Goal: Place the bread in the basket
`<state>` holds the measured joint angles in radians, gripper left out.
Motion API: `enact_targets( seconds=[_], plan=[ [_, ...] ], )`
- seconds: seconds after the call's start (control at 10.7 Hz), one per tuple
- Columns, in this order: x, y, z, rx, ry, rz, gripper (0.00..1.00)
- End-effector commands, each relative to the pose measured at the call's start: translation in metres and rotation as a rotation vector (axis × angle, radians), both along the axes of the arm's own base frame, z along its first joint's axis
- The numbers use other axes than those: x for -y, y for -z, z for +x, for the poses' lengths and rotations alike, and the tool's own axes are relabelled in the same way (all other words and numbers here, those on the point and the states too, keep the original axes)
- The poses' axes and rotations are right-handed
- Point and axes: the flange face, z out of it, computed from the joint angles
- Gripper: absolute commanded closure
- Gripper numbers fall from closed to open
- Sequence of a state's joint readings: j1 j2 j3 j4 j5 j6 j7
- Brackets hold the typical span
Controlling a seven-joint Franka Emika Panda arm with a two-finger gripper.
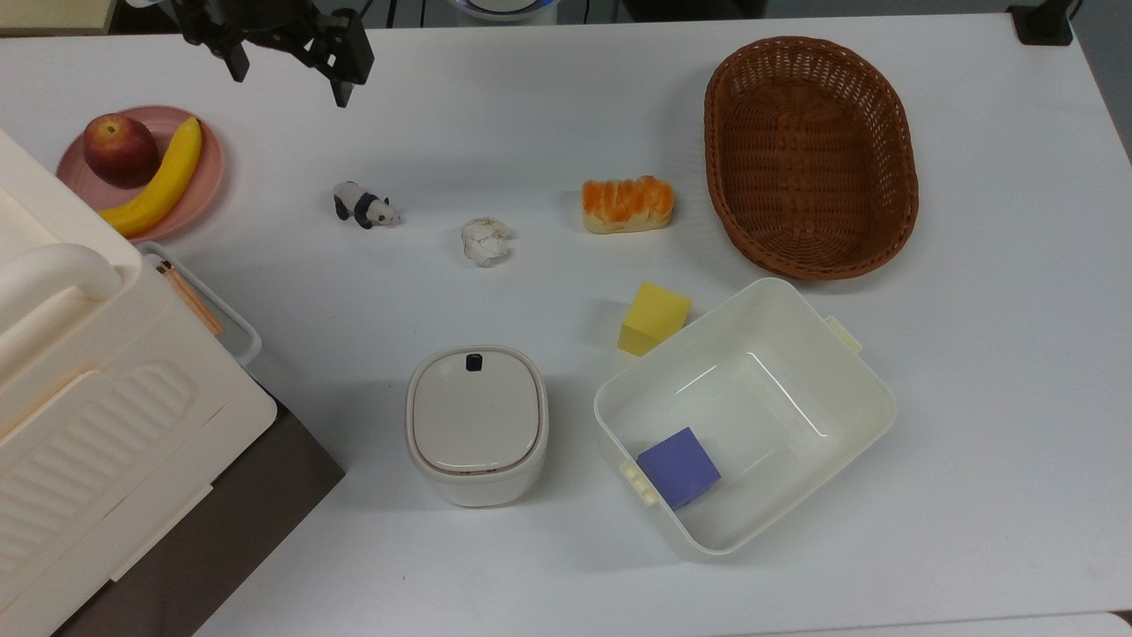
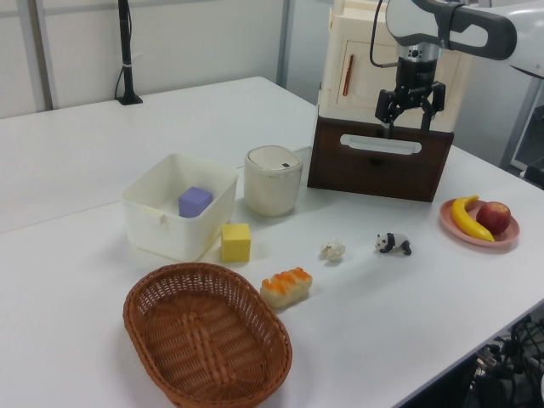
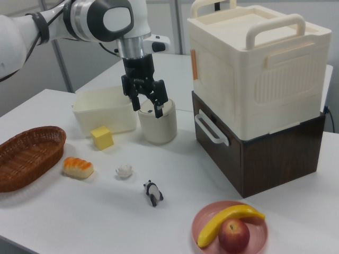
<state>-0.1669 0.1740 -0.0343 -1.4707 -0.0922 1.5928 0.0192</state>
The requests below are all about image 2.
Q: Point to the yellow toy banana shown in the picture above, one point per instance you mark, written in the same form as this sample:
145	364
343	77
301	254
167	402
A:
461	217

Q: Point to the yellow foam cube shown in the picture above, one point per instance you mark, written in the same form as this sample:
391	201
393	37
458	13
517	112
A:
236	244

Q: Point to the crumpled white paper ball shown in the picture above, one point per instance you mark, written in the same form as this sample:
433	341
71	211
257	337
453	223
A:
332	251

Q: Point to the brown wicker basket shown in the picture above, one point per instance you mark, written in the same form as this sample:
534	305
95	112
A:
200	340

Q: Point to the cream lidded trash can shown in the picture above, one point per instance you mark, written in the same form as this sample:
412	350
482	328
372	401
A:
272	187

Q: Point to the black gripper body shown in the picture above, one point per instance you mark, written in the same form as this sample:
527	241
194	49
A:
416	76

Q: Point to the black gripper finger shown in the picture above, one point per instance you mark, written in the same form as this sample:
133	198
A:
435	100
389	106

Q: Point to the toy panda figure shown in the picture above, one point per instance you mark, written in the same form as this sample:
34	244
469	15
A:
393	242

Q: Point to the black camera stand pole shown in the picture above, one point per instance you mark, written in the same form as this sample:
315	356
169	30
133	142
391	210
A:
126	51

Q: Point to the red toy apple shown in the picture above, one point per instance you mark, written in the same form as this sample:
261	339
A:
493	217

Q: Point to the white plastic storage bin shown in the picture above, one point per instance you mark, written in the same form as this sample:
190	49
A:
170	238

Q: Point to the cream plastic toy cabinet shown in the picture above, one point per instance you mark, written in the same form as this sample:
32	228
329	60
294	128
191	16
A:
361	30

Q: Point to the pink plate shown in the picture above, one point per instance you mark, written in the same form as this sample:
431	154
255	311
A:
510	236

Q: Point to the orange glazed toy bread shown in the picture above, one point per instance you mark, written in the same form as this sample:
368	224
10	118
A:
287	289

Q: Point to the dark brown wooden drawer box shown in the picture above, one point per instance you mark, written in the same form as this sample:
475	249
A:
365	178

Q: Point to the purple foam cube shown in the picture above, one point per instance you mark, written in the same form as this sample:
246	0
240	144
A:
193	204

